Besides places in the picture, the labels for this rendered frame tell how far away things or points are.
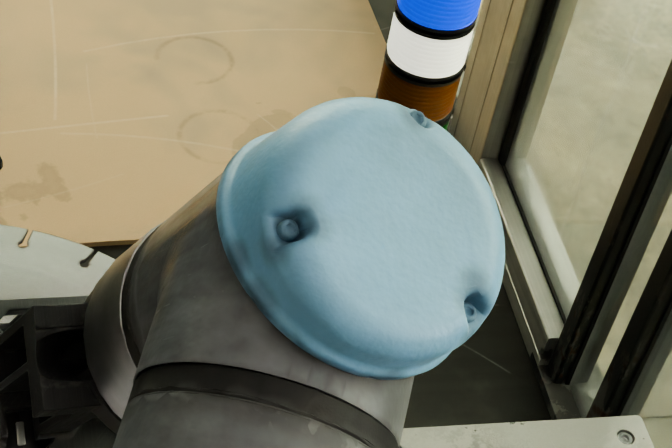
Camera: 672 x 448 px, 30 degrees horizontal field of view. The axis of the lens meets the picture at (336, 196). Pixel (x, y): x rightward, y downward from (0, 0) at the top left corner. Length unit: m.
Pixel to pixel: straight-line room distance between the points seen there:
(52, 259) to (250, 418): 0.47
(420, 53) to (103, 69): 0.59
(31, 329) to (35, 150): 0.70
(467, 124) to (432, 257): 0.85
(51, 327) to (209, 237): 0.12
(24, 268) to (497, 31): 0.50
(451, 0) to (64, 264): 0.28
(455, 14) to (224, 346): 0.38
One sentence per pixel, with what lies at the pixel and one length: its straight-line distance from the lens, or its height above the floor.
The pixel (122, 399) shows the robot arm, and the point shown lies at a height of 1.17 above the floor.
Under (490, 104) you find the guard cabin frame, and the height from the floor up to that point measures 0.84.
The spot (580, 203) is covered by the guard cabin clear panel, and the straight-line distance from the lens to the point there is 0.98.
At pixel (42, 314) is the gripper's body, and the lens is 0.44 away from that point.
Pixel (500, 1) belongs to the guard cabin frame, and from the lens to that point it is 1.09.
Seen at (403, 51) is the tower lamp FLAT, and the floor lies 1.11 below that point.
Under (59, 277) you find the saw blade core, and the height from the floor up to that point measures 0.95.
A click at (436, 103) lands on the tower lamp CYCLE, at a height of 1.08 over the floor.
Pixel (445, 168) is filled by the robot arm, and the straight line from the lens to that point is 0.33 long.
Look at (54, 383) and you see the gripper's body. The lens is 0.44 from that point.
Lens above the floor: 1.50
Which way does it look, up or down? 42 degrees down
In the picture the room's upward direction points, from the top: 11 degrees clockwise
